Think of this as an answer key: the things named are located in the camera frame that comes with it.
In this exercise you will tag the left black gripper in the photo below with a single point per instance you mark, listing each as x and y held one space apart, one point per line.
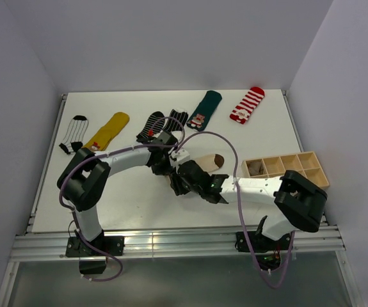
160 171

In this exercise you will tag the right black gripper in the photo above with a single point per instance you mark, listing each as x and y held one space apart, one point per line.
176 185

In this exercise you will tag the black vertical-striped ankle sock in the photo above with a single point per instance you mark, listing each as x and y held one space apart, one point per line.
176 121

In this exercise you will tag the tan sock with maroon stripes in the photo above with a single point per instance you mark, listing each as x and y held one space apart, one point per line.
255 168

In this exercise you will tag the cream and brown sock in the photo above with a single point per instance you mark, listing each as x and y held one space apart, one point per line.
209 163

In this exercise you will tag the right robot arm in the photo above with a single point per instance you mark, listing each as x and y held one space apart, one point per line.
300 203

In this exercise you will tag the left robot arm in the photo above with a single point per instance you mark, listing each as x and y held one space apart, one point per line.
83 181

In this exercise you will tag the black horizontal-striped ankle sock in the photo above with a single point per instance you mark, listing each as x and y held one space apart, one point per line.
154 122

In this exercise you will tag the dark green reindeer sock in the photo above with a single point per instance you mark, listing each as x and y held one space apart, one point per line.
204 111

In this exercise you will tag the mustard yellow sock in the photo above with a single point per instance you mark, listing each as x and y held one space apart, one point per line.
103 137

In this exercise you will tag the white black vertical-striped sock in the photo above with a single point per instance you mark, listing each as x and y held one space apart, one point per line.
73 139

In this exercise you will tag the red white striped santa sock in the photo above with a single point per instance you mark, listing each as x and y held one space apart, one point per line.
242 112

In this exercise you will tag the wooden compartment tray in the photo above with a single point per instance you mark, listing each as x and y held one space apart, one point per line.
305 163

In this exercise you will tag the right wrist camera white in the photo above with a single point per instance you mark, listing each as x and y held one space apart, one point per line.
179 157

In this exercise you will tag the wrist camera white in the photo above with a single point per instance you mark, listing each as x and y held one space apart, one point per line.
179 157
152 135

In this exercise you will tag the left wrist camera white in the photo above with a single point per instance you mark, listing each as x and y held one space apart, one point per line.
152 135

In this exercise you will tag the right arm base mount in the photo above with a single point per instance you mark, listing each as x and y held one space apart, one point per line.
267 251

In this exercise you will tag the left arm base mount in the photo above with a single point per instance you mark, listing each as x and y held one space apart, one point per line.
93 256

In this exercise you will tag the aluminium table frame rail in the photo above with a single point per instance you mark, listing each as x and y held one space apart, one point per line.
219 241

